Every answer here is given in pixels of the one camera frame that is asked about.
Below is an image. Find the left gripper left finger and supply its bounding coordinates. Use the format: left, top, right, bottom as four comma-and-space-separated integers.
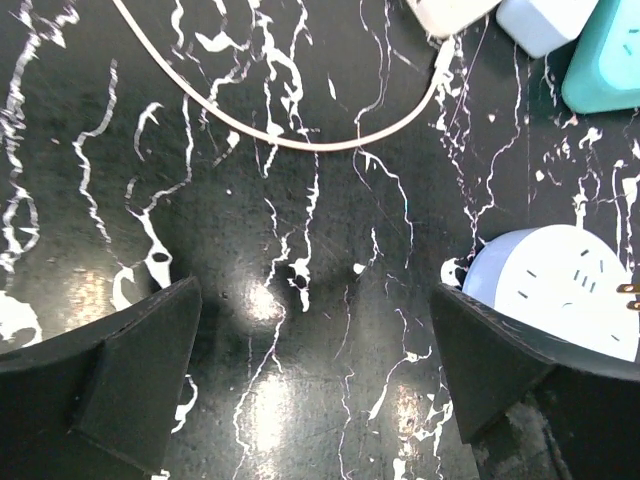
1, 277, 202, 479

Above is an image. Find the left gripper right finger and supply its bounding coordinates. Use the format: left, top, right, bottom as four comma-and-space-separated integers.
430, 284, 639, 479

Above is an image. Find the pink charging cable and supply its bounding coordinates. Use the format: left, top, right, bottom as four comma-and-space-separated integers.
110, 0, 457, 153

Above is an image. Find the white cube charger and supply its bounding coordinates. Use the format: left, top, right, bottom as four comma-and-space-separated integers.
406, 0, 500, 39

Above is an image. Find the round blue power strip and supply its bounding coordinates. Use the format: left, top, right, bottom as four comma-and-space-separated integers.
462, 224, 639, 362

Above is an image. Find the teal triangular power strip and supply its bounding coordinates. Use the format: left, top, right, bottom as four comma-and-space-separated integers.
561, 0, 639, 114

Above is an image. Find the long blue power strip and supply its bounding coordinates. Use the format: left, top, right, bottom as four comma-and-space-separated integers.
496, 0, 598, 59

